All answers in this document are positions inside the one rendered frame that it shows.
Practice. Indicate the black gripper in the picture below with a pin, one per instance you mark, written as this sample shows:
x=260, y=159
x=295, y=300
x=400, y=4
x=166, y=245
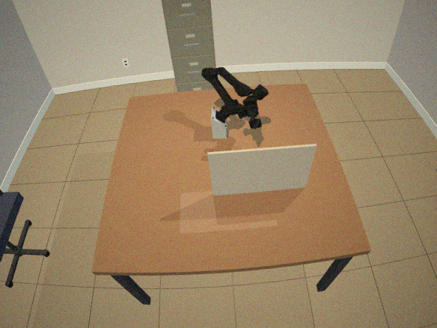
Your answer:
x=252, y=111

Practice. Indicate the grey wall panel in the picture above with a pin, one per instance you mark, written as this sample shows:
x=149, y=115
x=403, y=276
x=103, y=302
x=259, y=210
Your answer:
x=260, y=169

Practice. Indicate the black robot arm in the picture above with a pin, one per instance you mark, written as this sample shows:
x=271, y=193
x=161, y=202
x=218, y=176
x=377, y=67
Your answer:
x=231, y=107

